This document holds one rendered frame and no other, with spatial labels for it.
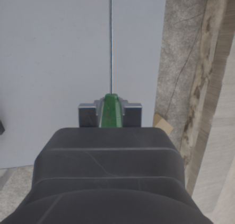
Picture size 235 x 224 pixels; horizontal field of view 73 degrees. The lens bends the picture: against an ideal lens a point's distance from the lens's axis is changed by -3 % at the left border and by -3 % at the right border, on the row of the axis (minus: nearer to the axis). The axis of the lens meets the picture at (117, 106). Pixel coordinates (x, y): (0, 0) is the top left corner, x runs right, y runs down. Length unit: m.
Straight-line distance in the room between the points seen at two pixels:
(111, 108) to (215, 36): 1.61
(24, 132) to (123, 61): 0.13
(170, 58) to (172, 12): 0.39
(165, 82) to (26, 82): 1.58
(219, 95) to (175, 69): 0.46
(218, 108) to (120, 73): 1.57
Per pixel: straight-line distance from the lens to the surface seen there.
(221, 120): 1.87
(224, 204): 2.89
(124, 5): 0.18
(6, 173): 0.89
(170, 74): 1.71
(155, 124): 1.66
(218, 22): 1.74
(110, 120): 0.16
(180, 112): 1.93
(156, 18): 0.19
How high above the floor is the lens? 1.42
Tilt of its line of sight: 64 degrees down
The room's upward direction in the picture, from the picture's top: 146 degrees clockwise
